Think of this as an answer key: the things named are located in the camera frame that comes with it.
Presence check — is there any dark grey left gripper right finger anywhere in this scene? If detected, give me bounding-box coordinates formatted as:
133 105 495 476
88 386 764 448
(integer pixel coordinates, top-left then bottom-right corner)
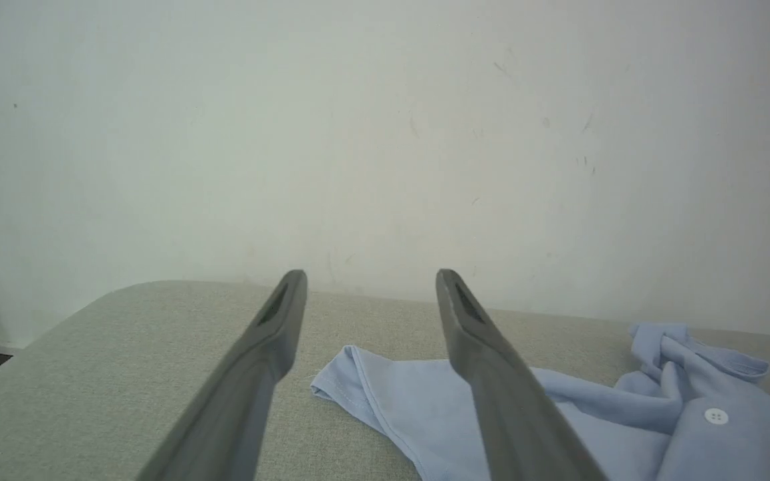
435 269 610 481

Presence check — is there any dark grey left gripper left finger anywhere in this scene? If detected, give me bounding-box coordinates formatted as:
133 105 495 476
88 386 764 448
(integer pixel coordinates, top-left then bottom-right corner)
136 269 309 481

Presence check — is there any light blue shirt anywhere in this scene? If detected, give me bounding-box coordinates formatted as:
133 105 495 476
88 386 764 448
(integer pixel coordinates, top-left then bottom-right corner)
310 323 770 481

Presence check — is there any grey-beige fabric sofa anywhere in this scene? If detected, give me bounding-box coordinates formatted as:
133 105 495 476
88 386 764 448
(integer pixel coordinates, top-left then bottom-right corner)
0 279 770 481

